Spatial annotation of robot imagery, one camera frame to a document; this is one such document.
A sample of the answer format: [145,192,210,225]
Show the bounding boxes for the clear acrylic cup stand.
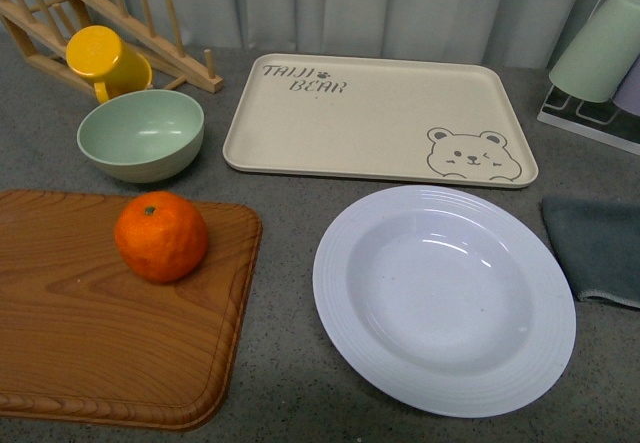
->
[538,0,639,155]

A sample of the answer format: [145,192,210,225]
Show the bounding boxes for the wooden cutting board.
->
[1,189,262,431]

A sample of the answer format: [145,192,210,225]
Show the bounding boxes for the light green cup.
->
[549,0,639,103]

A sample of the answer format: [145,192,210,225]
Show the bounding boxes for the lilac cup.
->
[612,57,640,116]

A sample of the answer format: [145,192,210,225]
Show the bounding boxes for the yellow mug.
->
[66,25,153,104]

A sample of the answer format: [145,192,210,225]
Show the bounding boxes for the grey curtain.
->
[125,0,600,68]

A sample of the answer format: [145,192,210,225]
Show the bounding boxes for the white round plate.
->
[313,186,576,418]

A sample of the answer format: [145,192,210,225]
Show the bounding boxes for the light green bowl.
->
[76,89,205,183]

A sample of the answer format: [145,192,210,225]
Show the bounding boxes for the grey cloth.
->
[542,196,639,309]

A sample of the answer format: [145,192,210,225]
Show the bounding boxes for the orange fruit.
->
[114,191,208,284]

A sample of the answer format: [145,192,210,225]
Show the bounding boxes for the beige bear tray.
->
[223,54,538,188]

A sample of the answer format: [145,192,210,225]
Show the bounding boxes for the wooden dish rack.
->
[1,0,224,94]

